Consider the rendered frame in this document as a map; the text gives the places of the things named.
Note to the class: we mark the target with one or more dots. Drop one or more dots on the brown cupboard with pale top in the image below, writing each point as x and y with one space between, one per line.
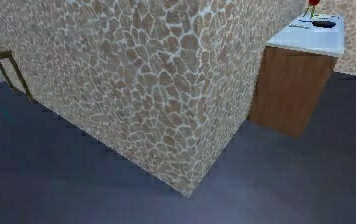
291 90

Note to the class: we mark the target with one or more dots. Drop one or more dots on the red flower with green stem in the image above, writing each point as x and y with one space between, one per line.
311 6

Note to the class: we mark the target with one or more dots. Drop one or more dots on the dark wooden table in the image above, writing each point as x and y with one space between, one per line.
1 55

